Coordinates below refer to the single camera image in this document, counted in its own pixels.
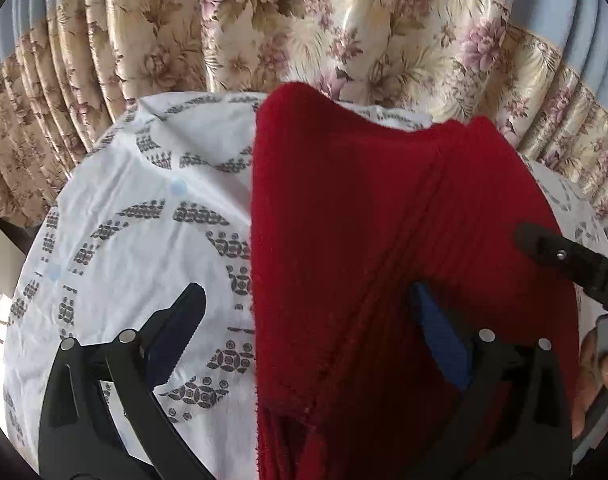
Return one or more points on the white patterned bed sheet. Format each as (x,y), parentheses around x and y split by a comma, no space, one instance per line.
(134,200)

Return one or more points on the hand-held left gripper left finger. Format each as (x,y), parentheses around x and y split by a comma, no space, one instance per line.
(176,335)

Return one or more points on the floral and blue curtain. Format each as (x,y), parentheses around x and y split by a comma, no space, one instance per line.
(334,20)

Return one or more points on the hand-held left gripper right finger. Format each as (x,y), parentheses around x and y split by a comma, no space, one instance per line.
(446,340)

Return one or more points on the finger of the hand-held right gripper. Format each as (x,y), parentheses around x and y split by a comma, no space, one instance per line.
(558,252)

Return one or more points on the red knit sweater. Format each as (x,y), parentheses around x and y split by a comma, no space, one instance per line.
(344,210)

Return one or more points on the person's right hand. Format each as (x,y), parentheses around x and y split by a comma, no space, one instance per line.
(596,375)

